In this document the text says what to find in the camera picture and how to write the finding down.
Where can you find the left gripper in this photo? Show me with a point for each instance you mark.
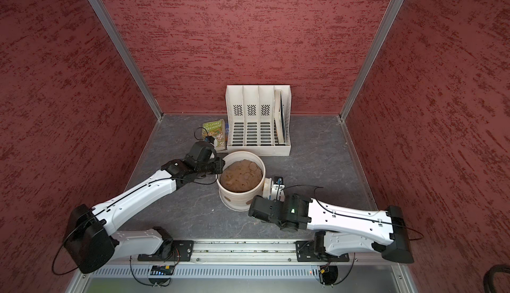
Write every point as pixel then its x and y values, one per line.
pixel 219 167

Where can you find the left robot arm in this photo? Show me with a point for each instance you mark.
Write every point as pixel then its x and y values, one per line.
pixel 93 236

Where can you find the white file organizer rack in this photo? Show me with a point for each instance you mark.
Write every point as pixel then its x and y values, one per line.
pixel 250 112

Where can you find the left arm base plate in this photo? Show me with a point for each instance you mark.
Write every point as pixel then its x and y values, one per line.
pixel 179 250

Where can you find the blue white scrub brush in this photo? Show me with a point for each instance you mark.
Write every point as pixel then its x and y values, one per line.
pixel 267 189

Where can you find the white ceramic pot with mud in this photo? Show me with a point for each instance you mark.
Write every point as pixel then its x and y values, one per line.
pixel 242 179

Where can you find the green paperback book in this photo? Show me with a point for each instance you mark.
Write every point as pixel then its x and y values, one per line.
pixel 217 130

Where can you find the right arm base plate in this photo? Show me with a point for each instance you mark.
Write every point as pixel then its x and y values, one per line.
pixel 305 252

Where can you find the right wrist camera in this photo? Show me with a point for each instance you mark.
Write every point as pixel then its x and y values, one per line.
pixel 277 189

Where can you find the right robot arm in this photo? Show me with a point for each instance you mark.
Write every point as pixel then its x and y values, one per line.
pixel 339 230

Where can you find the books in organizer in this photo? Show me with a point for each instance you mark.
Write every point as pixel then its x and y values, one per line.
pixel 279 117

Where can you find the blue book under green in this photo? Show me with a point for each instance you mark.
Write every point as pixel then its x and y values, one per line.
pixel 226 134

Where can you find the aluminium mounting rail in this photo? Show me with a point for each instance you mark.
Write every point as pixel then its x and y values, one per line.
pixel 233 252

